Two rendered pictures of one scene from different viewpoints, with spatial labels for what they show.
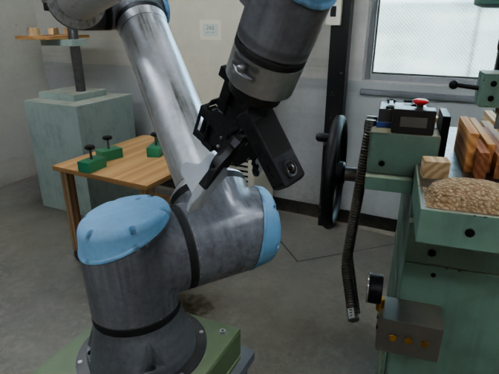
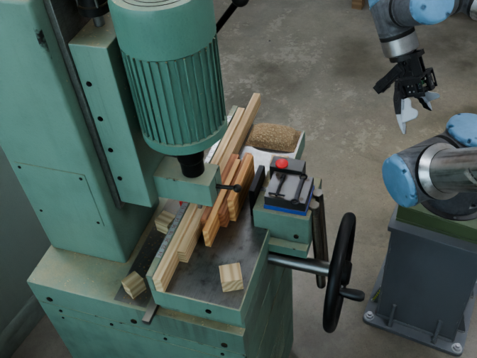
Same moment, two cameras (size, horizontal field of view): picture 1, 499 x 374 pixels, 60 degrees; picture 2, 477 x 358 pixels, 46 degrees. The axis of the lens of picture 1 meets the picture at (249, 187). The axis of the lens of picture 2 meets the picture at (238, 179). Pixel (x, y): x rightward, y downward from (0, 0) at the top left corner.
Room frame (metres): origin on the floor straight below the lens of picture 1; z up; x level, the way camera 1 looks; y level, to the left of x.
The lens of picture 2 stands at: (1.80, -0.37, 1.93)
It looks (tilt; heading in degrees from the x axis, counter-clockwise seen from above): 45 degrees down; 185
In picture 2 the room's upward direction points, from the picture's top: 6 degrees counter-clockwise
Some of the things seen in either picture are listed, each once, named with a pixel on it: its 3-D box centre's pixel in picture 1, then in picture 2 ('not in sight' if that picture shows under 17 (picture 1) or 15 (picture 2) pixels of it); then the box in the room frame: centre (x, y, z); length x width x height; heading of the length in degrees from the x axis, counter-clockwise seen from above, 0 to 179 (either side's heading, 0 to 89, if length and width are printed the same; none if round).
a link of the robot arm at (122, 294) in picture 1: (134, 255); (465, 149); (0.63, 0.19, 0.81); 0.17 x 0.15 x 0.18; 118
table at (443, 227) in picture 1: (440, 169); (255, 212); (0.88, -0.41, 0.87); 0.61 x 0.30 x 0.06; 162
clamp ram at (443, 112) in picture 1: (426, 132); (269, 192); (0.89, -0.37, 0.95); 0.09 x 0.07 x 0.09; 162
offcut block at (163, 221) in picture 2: not in sight; (166, 222); (0.86, -0.65, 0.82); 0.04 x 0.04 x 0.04; 58
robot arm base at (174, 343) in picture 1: (139, 325); (456, 181); (0.62, 0.19, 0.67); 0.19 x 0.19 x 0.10
